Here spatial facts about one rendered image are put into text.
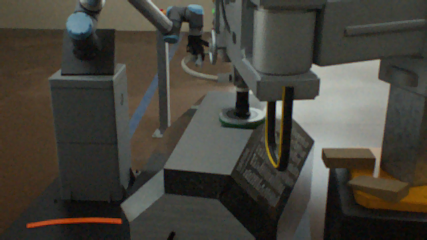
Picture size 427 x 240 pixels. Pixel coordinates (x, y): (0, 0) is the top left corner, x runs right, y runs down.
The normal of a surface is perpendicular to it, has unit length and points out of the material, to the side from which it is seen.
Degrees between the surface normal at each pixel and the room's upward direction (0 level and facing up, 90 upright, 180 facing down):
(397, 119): 90
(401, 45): 90
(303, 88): 90
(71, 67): 47
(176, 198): 90
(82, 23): 52
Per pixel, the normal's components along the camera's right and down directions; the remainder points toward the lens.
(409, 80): -0.74, 0.23
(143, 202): -0.68, -0.38
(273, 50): -0.42, 0.32
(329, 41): 0.42, 0.32
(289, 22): 0.04, 0.35
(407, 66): -0.93, 0.13
